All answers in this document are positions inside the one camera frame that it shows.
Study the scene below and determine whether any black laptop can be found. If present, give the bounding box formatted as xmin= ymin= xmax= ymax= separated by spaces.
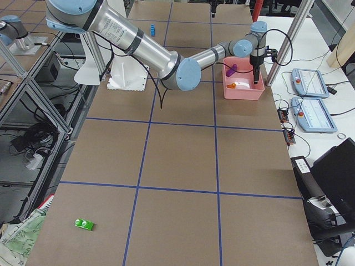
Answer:
xmin=311 ymin=137 xmax=354 ymax=219

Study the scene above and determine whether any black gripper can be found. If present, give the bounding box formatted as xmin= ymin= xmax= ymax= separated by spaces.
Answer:
xmin=249 ymin=48 xmax=263 ymax=84

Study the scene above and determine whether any red cylinder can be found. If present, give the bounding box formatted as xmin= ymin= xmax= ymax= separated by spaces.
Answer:
xmin=252 ymin=0 xmax=263 ymax=22

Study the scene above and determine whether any pink plastic box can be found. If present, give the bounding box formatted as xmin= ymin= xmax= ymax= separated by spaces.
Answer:
xmin=222 ymin=57 xmax=265 ymax=100

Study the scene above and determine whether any lower teach pendant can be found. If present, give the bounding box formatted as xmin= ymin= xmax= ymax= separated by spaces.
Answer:
xmin=291 ymin=97 xmax=338 ymax=133

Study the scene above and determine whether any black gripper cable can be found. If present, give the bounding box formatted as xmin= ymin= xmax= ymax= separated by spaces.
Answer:
xmin=221 ymin=29 xmax=292 ymax=74

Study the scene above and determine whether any long blue block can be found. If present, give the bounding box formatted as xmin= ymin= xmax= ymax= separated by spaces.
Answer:
xmin=150 ymin=24 xmax=155 ymax=37

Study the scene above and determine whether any aluminium frame post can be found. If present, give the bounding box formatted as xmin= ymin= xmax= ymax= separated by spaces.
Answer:
xmin=266 ymin=0 xmax=315 ymax=86

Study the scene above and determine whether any upper teach pendant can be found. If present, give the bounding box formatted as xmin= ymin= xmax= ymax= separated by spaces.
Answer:
xmin=291 ymin=68 xmax=329 ymax=99

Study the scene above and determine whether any patterned cloth bag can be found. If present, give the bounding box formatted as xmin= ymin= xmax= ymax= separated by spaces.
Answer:
xmin=1 ymin=209 xmax=48 ymax=265

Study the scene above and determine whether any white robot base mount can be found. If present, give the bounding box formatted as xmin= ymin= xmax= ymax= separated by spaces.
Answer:
xmin=107 ymin=56 xmax=148 ymax=91

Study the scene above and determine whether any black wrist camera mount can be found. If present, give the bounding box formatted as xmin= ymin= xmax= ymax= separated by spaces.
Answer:
xmin=263 ymin=47 xmax=278 ymax=63

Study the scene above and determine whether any usb hub with cables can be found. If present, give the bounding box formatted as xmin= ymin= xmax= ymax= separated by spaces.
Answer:
xmin=277 ymin=108 xmax=289 ymax=122

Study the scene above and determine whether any purple block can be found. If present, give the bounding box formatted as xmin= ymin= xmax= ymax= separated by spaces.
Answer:
xmin=225 ymin=64 xmax=237 ymax=77

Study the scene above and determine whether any green block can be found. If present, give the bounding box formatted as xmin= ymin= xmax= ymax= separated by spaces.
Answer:
xmin=74 ymin=218 xmax=94 ymax=231

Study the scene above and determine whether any teach pendant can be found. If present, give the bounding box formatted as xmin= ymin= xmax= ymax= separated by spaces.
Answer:
xmin=291 ymin=97 xmax=338 ymax=133
xmin=291 ymin=68 xmax=329 ymax=99

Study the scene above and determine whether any orange sloped block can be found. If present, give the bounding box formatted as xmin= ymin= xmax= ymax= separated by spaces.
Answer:
xmin=226 ymin=83 xmax=236 ymax=89

